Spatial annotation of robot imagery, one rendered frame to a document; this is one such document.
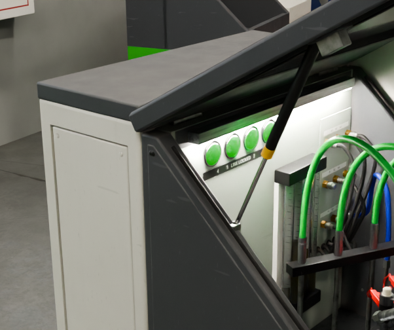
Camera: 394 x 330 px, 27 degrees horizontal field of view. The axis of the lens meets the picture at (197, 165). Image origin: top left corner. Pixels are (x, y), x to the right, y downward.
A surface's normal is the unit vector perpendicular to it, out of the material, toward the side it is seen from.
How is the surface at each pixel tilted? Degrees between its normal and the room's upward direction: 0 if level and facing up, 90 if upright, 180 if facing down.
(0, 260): 0
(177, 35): 90
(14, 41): 90
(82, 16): 90
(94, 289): 90
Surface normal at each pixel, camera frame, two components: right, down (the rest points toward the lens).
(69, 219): -0.65, 0.26
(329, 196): 0.76, 0.21
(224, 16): -0.42, 0.31
